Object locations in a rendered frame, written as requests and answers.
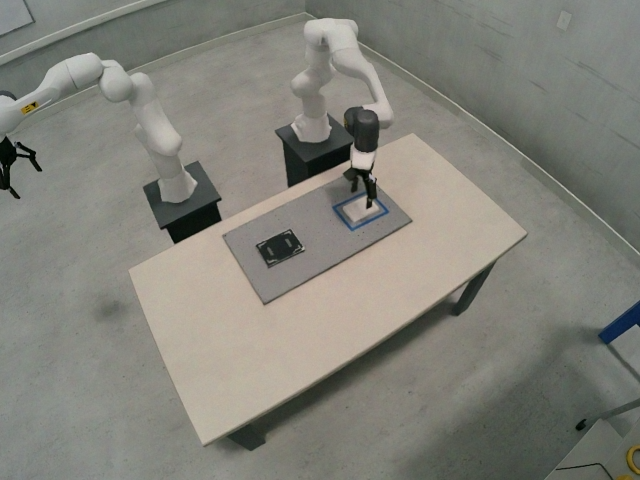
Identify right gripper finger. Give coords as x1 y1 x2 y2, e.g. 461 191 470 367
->
11 141 43 172
0 157 20 199

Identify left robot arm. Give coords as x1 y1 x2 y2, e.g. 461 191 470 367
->
290 18 394 184

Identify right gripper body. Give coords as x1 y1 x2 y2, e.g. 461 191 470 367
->
0 136 17 165

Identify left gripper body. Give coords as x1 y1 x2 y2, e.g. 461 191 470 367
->
356 162 374 179

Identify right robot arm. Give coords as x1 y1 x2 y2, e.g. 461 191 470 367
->
0 53 197 203

